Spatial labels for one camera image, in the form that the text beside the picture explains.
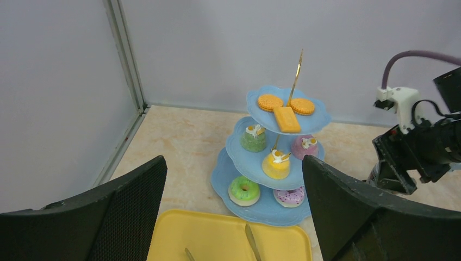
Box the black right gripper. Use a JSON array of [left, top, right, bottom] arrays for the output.
[[366, 68, 460, 195]]

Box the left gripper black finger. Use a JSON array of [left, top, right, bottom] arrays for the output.
[[302, 156, 460, 260], [1, 156, 167, 260]]

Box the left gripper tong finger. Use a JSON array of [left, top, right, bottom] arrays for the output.
[[184, 247, 195, 261], [245, 223, 261, 261]]

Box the yellow serving tray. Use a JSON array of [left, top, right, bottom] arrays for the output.
[[147, 209, 313, 260]]

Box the green glazed donut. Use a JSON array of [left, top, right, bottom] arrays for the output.
[[228, 176, 261, 207]]

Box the purple donut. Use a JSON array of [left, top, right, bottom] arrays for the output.
[[272, 186, 306, 208]]

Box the yellow cupcake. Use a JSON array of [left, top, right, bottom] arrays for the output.
[[261, 149, 291, 180]]

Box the pink flower donut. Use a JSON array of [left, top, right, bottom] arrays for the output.
[[291, 134, 319, 160]]

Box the green cupcake with topping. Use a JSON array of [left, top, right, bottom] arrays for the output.
[[240, 124, 267, 153]]

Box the round orange cookie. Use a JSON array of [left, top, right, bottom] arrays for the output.
[[290, 98, 315, 116], [257, 94, 283, 112]]

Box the rectangular yellow biscuit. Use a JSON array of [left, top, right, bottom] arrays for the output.
[[273, 107, 301, 133]]

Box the blue three-tier cake stand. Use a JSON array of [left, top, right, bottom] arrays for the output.
[[210, 48, 332, 228]]

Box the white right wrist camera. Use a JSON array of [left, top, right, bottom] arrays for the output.
[[373, 87, 423, 135]]

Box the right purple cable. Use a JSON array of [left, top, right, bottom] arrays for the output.
[[381, 49, 461, 90]]

